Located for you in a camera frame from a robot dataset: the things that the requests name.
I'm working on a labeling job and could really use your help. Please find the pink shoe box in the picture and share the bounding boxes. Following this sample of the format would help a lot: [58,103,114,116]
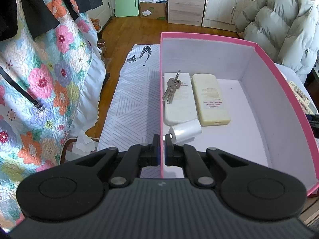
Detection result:
[159,32,318,194]

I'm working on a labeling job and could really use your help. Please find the floral quilt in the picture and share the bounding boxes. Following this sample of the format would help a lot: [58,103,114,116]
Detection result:
[1,0,106,231]

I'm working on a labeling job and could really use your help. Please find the wooden shelf cabinet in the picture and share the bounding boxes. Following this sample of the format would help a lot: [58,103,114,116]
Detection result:
[168,0,206,26]

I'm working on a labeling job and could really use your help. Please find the cardboard box on floor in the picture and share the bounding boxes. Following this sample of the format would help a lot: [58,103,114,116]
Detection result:
[140,2,168,21]

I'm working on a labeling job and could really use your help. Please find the grey puffer jacket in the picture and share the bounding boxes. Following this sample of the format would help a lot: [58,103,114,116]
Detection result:
[235,0,318,82]

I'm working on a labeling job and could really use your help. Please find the black strap with buckle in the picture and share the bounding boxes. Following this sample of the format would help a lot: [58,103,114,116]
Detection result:
[0,65,47,112]

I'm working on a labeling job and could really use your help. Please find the white remote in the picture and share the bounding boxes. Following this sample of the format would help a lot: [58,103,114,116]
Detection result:
[164,73,197,126]

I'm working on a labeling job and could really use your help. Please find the white patterned tablecloth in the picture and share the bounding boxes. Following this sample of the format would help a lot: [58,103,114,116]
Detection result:
[96,43,312,179]

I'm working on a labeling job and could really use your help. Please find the cream remote back up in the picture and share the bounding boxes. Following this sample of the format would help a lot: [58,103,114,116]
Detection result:
[191,73,230,126]

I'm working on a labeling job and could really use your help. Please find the dark hanging clothes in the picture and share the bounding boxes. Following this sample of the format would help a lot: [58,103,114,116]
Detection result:
[1,0,103,40]

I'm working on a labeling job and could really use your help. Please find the silver key bunch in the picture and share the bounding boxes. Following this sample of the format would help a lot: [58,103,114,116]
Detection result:
[162,70,181,104]

